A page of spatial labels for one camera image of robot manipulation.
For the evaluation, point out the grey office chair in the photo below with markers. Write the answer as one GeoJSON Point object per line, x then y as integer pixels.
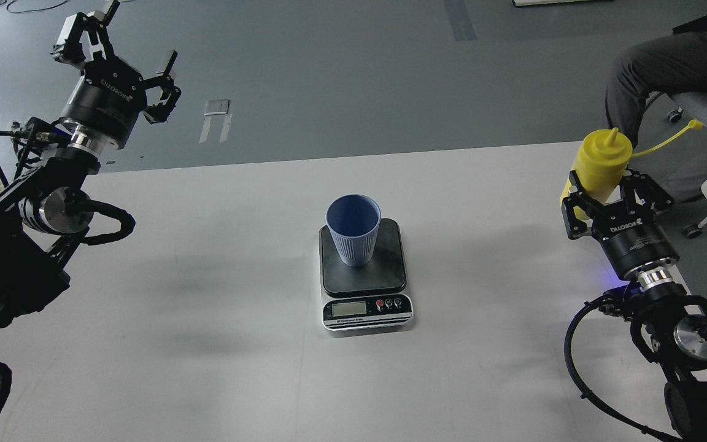
{"type": "Point", "coordinates": [695, 104]}

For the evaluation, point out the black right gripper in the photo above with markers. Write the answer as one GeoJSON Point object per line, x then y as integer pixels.
{"type": "Point", "coordinates": [633, 239]}

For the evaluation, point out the black digital kitchen scale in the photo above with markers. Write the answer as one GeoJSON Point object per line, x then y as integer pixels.
{"type": "Point", "coordinates": [370, 298]}

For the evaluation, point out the yellow squeeze bottle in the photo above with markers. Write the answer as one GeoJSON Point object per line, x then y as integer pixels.
{"type": "Point", "coordinates": [603, 158]}

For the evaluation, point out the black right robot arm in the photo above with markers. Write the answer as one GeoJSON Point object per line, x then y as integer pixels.
{"type": "Point", "coordinates": [668, 326]}

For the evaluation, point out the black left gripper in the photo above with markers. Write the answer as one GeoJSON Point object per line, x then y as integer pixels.
{"type": "Point", "coordinates": [110, 93]}

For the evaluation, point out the seated person in dark clothes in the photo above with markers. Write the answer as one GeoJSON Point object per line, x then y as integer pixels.
{"type": "Point", "coordinates": [671, 64]}

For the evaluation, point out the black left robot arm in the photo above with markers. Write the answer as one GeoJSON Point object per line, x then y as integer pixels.
{"type": "Point", "coordinates": [44, 213]}

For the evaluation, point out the blue ribbed cup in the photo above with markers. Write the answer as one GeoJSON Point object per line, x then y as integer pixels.
{"type": "Point", "coordinates": [353, 221]}

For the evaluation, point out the grey floor socket plate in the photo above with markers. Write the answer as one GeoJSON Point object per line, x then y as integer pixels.
{"type": "Point", "coordinates": [216, 107]}

